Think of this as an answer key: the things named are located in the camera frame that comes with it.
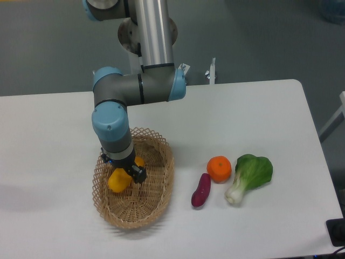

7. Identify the black device at table corner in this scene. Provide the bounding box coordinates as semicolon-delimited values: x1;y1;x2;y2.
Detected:
326;218;344;247

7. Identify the orange tangerine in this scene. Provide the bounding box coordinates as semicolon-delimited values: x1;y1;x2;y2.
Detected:
206;156;232;183

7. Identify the purple sweet potato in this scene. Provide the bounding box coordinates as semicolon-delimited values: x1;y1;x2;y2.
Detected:
191;173;211;207

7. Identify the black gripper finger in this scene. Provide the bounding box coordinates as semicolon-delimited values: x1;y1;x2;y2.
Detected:
125;163;147;183

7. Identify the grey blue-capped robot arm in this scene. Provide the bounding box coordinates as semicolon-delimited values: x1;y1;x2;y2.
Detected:
83;1;186;183

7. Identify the white frame at right edge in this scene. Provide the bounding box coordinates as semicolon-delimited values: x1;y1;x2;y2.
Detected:
318;91;344;143

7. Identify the woven wicker basket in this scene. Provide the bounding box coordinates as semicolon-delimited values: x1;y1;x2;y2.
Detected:
92;127;174;229

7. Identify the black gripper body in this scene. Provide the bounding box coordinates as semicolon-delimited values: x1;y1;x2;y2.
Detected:
100;147;136;170

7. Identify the green bok choy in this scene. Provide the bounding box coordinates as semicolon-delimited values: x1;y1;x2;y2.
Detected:
224;154;273;205

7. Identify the yellow mango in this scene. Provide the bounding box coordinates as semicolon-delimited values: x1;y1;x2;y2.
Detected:
107;168;134;193

